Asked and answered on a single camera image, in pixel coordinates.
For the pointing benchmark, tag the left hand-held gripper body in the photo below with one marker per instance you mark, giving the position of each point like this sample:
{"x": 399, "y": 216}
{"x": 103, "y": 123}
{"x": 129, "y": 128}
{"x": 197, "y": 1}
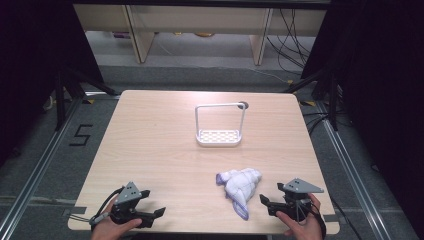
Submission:
{"x": 128, "y": 196}

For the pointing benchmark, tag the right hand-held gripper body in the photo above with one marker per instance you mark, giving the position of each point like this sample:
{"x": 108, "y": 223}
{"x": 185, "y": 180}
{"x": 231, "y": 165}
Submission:
{"x": 298, "y": 203}

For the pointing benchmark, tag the white cloth with purple lines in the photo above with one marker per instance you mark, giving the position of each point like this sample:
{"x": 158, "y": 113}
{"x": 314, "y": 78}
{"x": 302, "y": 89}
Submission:
{"x": 240, "y": 188}

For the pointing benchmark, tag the person's right hand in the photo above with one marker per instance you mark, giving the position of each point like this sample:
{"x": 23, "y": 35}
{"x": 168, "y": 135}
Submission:
{"x": 306, "y": 230}

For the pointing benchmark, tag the person's left hand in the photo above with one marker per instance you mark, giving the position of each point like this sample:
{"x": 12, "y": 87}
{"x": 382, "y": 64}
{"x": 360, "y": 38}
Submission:
{"x": 111, "y": 230}

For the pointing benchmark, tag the yellow tape piece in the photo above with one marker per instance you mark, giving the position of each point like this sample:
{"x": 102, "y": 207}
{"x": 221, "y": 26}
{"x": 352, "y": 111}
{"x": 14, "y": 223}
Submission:
{"x": 308, "y": 103}
{"x": 88, "y": 101}

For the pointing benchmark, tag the dark round table grommet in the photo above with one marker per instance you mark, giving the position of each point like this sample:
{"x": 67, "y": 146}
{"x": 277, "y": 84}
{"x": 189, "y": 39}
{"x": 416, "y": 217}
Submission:
{"x": 245, "y": 106}

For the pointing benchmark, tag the black metal stand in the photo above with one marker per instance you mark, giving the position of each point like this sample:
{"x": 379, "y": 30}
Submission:
{"x": 333, "y": 100}
{"x": 60, "y": 100}

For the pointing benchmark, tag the black curtain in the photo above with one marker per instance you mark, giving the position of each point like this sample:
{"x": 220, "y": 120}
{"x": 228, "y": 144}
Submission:
{"x": 383, "y": 83}
{"x": 30, "y": 66}

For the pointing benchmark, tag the yellow round object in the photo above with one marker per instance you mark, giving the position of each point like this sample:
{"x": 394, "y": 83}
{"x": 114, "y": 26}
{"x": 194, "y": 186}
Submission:
{"x": 204, "y": 34}

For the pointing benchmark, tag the beige wooden desk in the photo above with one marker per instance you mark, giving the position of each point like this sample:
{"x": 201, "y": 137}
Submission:
{"x": 200, "y": 16}

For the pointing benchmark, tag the aluminium floor rail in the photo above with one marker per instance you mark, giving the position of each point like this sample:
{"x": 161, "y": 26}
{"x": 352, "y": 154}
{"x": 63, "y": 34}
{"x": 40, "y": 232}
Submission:
{"x": 353, "y": 180}
{"x": 36, "y": 173}

